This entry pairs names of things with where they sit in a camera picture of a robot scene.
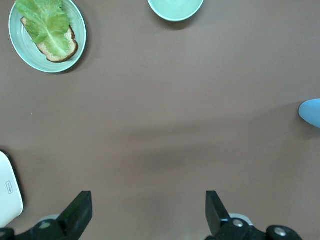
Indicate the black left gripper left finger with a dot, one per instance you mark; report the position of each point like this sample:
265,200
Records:
77,215

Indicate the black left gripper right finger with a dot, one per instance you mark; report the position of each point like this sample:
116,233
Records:
216,215

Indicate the white rounded appliance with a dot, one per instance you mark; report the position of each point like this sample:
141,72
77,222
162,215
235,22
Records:
8,195

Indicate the blue cup with white filling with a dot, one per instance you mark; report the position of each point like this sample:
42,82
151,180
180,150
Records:
311,113

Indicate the toasted bread slice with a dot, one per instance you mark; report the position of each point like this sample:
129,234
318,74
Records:
71,48

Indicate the mint green plate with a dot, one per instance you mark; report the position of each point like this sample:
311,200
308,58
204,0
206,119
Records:
77,30

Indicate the green lettuce leaf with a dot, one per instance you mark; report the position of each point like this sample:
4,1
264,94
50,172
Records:
46,27

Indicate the mint green bowl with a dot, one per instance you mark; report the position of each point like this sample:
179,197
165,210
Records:
175,8

